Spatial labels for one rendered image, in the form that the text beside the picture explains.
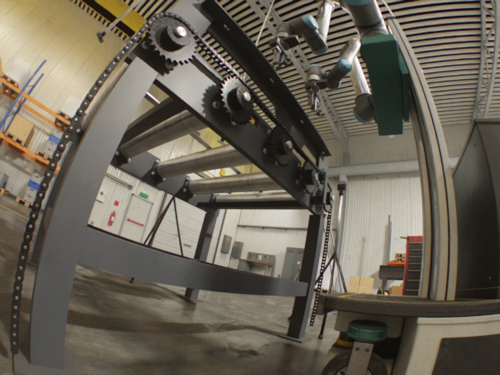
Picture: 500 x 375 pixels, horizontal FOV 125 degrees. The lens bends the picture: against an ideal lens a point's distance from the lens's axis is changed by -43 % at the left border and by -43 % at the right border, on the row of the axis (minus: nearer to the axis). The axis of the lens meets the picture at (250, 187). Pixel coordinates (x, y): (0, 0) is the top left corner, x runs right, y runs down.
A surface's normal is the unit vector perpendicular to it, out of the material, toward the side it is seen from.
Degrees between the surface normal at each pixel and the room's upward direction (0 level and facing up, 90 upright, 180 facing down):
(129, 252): 90
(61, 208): 90
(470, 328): 90
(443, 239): 90
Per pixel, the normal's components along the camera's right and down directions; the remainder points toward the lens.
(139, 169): 0.79, -0.05
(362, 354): -0.51, -0.40
